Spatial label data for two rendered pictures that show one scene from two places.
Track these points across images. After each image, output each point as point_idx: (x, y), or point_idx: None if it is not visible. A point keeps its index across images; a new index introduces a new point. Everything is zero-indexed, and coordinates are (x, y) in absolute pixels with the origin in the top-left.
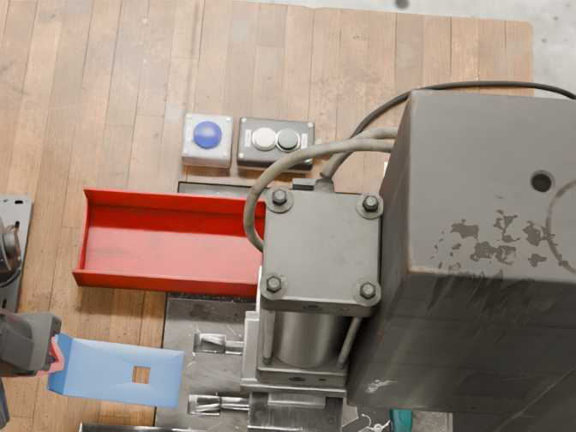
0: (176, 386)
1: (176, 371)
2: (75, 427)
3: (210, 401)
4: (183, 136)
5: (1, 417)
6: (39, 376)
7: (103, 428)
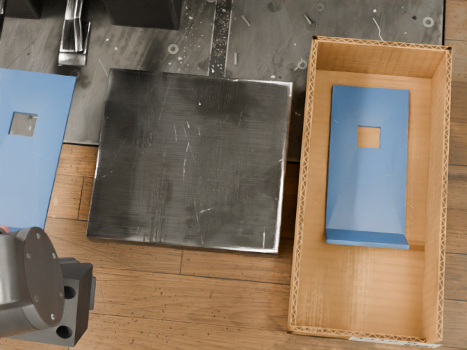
0: (44, 77)
1: (22, 77)
2: (91, 251)
3: (69, 33)
4: None
5: (68, 263)
6: (7, 227)
7: (95, 205)
